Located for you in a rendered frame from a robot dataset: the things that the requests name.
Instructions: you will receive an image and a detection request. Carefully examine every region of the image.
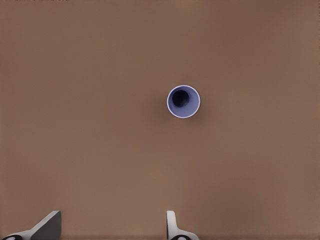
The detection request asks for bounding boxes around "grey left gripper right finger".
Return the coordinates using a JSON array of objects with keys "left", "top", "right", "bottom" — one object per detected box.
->
[{"left": 166, "top": 210, "right": 200, "bottom": 240}]

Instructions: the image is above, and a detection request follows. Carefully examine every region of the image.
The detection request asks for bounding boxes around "purple cup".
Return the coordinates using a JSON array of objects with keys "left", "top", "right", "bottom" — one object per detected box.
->
[{"left": 166, "top": 84, "right": 201, "bottom": 119}]

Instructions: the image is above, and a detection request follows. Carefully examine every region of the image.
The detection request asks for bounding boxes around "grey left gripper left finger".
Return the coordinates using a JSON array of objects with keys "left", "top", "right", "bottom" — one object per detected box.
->
[{"left": 0, "top": 210, "right": 62, "bottom": 240}]

